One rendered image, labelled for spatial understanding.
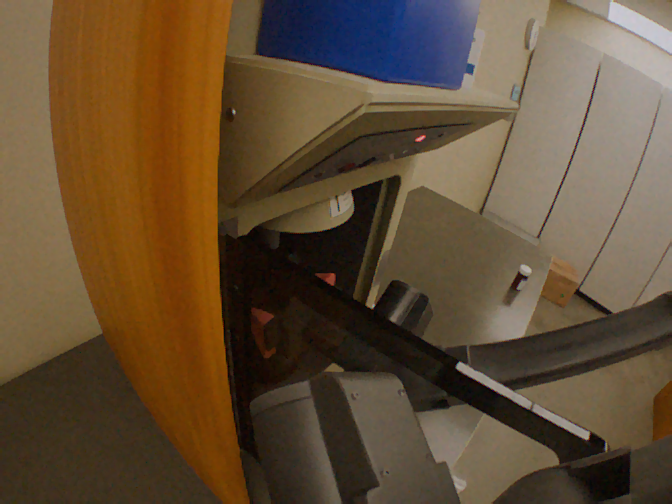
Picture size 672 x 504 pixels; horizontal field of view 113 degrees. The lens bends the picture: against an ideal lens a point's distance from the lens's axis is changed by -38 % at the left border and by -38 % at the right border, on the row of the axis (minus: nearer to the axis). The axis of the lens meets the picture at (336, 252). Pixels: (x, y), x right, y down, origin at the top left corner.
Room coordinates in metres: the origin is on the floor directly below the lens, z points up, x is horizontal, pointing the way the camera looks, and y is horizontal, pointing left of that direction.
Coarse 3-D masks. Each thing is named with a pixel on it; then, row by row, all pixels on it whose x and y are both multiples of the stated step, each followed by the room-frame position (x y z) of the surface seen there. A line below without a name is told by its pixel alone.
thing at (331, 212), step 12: (348, 192) 0.40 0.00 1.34; (312, 204) 0.35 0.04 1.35; (324, 204) 0.36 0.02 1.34; (336, 204) 0.37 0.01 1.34; (348, 204) 0.39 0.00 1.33; (288, 216) 0.33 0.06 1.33; (300, 216) 0.34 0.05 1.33; (312, 216) 0.34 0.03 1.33; (324, 216) 0.35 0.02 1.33; (336, 216) 0.36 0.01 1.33; (348, 216) 0.38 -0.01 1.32; (264, 228) 0.32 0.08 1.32; (276, 228) 0.32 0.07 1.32; (288, 228) 0.33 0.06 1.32; (300, 228) 0.33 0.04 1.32; (312, 228) 0.34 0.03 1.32; (324, 228) 0.35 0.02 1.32
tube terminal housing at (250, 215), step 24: (240, 0) 0.22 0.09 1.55; (264, 0) 0.23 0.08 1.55; (240, 24) 0.22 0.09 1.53; (240, 48) 0.22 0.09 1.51; (384, 168) 0.40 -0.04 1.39; (408, 168) 0.45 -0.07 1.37; (288, 192) 0.27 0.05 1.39; (312, 192) 0.30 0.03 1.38; (336, 192) 0.33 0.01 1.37; (384, 192) 0.47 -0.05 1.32; (240, 216) 0.23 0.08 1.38; (264, 216) 0.25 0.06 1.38; (384, 216) 0.48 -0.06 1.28; (384, 240) 0.45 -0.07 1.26; (360, 288) 0.47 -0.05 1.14
